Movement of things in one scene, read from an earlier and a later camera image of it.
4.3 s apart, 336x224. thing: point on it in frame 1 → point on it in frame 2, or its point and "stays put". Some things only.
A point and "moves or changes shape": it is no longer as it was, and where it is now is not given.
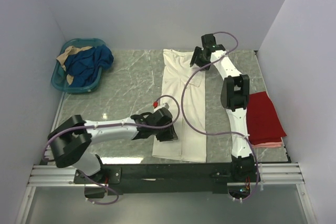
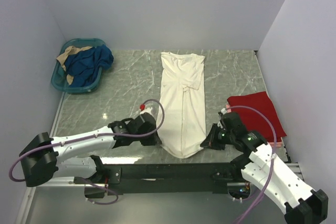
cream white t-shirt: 183,87 moves or changes shape
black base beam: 137,179 stays put
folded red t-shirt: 264,124 stays put
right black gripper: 195,59 → 210,141
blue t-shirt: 85,65 stays put
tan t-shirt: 69,50 stays put
